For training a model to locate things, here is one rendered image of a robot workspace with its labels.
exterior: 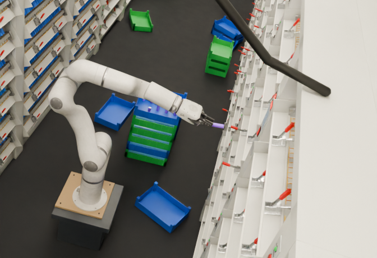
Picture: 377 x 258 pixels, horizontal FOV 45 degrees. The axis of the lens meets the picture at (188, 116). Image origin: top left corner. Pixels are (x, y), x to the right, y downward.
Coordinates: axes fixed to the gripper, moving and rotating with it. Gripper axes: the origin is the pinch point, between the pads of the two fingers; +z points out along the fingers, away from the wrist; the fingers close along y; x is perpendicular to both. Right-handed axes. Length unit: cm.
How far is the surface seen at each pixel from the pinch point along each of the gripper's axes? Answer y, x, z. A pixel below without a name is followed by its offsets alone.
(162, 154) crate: 66, 97, 0
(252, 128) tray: -3.1, -10.9, 17.2
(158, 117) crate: 65, 67, -16
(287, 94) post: -40, -55, 8
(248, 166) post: -39.6, -21.2, 13.6
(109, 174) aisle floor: 44, 114, -27
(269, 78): 9.7, -29.3, 12.8
